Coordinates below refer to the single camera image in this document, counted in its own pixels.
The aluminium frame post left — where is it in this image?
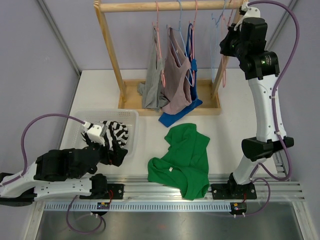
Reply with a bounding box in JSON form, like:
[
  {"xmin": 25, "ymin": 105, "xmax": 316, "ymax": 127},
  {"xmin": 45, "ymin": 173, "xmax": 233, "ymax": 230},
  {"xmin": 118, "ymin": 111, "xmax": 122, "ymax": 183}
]
[{"xmin": 35, "ymin": 0, "xmax": 82, "ymax": 78}]

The aluminium frame post right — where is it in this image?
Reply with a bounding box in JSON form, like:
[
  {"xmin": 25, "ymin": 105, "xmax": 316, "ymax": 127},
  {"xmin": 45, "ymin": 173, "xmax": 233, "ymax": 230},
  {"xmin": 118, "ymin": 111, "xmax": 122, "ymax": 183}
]
[{"xmin": 266, "ymin": 0, "xmax": 300, "ymax": 50}]

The white slotted cable duct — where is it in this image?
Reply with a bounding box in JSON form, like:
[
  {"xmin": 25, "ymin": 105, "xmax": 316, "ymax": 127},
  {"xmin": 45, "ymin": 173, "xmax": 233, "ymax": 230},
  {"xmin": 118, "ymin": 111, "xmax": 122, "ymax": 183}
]
[{"xmin": 44, "ymin": 201, "xmax": 231, "ymax": 212}]

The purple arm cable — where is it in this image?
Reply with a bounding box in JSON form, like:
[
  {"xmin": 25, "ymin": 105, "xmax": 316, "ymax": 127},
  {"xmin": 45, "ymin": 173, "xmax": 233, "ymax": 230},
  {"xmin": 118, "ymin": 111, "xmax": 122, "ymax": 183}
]
[
  {"xmin": 247, "ymin": 0, "xmax": 300, "ymax": 181},
  {"xmin": 0, "ymin": 113, "xmax": 87, "ymax": 187}
]

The aluminium mounting rail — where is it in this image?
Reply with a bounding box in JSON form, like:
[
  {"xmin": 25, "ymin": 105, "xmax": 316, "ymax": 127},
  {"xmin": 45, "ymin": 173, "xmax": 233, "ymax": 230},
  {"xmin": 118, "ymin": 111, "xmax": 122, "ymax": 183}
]
[{"xmin": 34, "ymin": 174, "xmax": 305, "ymax": 201}]

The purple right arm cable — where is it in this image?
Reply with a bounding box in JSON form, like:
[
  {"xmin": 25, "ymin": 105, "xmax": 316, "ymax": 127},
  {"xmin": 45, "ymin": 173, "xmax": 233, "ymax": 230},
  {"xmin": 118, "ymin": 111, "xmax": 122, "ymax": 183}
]
[{"xmin": 247, "ymin": 0, "xmax": 300, "ymax": 181}]

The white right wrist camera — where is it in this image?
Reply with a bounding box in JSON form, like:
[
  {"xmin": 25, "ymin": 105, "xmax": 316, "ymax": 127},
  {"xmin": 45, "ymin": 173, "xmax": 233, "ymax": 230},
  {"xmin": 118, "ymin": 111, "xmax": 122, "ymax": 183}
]
[{"xmin": 234, "ymin": 1, "xmax": 261, "ymax": 31}]

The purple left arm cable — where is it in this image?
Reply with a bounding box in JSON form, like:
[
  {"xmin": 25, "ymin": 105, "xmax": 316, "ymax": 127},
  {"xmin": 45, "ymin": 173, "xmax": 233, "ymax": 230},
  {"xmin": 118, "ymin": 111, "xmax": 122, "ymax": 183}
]
[{"xmin": 0, "ymin": 113, "xmax": 87, "ymax": 187}]

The aluminium frame post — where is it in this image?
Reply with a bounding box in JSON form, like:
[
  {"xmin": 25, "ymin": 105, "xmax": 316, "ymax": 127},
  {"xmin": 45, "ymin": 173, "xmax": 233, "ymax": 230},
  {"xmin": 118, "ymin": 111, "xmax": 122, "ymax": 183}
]
[
  {"xmin": 35, "ymin": 0, "xmax": 82, "ymax": 78},
  {"xmin": 266, "ymin": 0, "xmax": 300, "ymax": 50}
]

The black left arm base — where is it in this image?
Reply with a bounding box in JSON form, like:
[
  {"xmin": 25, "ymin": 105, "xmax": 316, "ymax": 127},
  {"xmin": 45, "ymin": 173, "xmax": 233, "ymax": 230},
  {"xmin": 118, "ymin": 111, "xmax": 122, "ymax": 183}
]
[{"xmin": 79, "ymin": 173, "xmax": 124, "ymax": 200}]

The pink hanger with green top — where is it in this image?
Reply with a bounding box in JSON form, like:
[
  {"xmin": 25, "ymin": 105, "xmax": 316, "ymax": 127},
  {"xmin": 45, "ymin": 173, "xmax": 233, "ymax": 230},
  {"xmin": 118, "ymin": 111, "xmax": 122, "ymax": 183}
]
[{"xmin": 222, "ymin": 9, "xmax": 234, "ymax": 88}]

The green tank top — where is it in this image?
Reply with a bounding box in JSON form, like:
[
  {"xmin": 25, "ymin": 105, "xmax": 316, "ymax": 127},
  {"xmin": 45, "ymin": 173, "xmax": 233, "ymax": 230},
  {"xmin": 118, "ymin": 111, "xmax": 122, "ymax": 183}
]
[{"xmin": 147, "ymin": 123, "xmax": 210, "ymax": 201}]

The grey tank top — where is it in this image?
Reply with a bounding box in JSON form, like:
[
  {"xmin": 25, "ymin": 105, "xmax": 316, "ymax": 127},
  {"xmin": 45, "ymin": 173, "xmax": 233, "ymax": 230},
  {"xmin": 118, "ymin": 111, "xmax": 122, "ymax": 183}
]
[{"xmin": 137, "ymin": 26, "xmax": 169, "ymax": 112}]

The blue tank top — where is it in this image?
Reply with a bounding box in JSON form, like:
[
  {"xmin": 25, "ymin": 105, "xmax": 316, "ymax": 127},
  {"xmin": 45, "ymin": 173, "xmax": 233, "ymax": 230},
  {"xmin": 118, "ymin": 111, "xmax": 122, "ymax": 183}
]
[{"xmin": 158, "ymin": 25, "xmax": 203, "ymax": 128}]

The mauve tank top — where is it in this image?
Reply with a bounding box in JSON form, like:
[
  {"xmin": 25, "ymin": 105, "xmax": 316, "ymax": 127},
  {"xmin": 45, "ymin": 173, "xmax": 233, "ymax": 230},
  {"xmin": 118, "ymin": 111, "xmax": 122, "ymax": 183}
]
[{"xmin": 161, "ymin": 27, "xmax": 192, "ymax": 115}]

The wooden clothes rack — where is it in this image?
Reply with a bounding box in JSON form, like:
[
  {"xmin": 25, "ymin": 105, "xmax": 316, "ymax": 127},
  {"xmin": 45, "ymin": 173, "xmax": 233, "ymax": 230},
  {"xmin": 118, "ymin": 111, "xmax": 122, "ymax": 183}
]
[{"xmin": 93, "ymin": 0, "xmax": 249, "ymax": 117}]

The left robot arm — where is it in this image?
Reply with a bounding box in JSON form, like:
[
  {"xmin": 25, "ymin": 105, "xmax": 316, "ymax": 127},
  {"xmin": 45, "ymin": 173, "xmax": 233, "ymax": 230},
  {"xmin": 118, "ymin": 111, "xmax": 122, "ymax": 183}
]
[{"xmin": 0, "ymin": 143, "xmax": 128, "ymax": 207}]

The black white striped tank top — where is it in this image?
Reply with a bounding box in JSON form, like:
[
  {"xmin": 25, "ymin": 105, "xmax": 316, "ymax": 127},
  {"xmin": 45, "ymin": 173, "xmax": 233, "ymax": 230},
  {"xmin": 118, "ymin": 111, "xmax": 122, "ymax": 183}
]
[{"xmin": 81, "ymin": 120, "xmax": 129, "ymax": 148}]

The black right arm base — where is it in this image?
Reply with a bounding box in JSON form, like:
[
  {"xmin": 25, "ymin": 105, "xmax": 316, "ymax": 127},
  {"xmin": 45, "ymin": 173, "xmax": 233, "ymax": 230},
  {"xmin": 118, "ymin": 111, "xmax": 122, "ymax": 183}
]
[{"xmin": 211, "ymin": 173, "xmax": 257, "ymax": 200}]

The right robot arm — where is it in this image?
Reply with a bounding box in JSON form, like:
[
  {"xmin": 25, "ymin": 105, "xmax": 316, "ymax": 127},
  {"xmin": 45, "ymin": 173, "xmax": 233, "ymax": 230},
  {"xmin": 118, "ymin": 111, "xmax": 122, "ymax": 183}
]
[{"xmin": 220, "ymin": 17, "xmax": 294, "ymax": 198}]

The translucent white plastic basket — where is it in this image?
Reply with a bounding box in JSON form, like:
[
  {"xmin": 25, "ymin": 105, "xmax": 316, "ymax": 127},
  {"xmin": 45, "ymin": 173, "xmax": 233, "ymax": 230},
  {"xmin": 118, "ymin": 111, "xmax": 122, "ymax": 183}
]
[{"xmin": 60, "ymin": 108, "xmax": 139, "ymax": 160}]

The light blue hanger with striped top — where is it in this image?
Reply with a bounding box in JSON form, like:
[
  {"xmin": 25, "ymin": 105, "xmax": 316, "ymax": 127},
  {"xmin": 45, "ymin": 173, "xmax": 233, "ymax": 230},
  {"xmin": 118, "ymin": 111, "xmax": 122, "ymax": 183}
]
[{"xmin": 210, "ymin": 0, "xmax": 226, "ymax": 83}]

